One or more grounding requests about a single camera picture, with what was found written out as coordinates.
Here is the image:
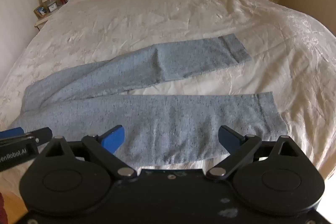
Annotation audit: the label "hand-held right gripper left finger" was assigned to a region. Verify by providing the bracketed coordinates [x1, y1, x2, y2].
[35, 125, 137, 180]

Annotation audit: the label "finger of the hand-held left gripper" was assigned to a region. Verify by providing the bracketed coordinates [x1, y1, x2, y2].
[23, 127, 53, 147]
[0, 127, 25, 139]

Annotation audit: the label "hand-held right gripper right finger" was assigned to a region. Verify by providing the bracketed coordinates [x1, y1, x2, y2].
[206, 125, 305, 182]

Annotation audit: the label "blue-grey knit pants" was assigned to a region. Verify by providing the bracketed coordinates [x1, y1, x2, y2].
[10, 33, 289, 165]

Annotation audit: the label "cream embroidered bedspread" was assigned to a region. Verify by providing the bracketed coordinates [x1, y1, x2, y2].
[0, 0, 336, 188]

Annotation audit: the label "wooden photo frame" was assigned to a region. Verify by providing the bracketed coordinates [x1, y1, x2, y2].
[33, 5, 49, 19]

